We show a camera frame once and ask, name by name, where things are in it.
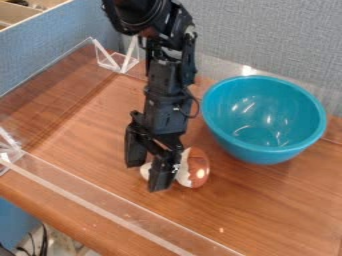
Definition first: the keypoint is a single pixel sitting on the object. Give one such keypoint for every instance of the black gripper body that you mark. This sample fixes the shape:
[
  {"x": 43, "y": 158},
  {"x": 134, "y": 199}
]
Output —
[{"x": 164, "y": 121}]

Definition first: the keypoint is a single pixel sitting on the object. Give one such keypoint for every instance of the clear acrylic front barrier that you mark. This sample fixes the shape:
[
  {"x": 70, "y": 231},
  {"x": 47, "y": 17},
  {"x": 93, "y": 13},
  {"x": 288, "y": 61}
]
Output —
[{"x": 164, "y": 232}]

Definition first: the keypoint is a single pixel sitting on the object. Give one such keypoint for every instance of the clear acrylic barrier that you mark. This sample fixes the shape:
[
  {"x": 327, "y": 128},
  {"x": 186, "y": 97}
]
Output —
[
  {"x": 164, "y": 232},
  {"x": 285, "y": 83}
]

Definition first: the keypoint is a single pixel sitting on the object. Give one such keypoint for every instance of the clear acrylic corner bracket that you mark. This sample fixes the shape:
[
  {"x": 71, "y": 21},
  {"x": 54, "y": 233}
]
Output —
[{"x": 116, "y": 61}]

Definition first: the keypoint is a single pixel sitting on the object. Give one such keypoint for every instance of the clear acrylic left bracket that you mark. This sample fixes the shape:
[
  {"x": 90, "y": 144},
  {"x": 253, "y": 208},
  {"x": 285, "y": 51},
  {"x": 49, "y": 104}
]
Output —
[{"x": 10, "y": 150}]

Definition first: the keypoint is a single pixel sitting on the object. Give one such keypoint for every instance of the blue plastic bowl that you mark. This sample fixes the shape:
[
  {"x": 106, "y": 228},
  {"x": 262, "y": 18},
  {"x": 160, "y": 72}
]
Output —
[{"x": 265, "y": 125}]

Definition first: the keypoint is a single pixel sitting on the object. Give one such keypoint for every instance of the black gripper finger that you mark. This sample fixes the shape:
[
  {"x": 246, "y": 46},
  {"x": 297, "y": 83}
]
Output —
[
  {"x": 136, "y": 151},
  {"x": 165, "y": 167}
]

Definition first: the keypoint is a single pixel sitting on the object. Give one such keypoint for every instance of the wooden shelf box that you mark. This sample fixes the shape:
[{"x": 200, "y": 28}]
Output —
[{"x": 19, "y": 10}]

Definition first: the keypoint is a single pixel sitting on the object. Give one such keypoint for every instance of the brown and white toy mushroom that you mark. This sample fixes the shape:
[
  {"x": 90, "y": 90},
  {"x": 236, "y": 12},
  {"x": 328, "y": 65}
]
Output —
[{"x": 193, "y": 174}]

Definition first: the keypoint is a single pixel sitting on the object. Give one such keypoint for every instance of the clear acrylic back barrier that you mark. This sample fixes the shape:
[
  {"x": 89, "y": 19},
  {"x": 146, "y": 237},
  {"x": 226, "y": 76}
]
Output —
[{"x": 285, "y": 83}]

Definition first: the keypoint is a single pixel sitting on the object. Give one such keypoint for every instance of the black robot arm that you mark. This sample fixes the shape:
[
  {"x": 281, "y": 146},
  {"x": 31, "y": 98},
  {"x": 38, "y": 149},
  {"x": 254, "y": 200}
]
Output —
[{"x": 164, "y": 26}]

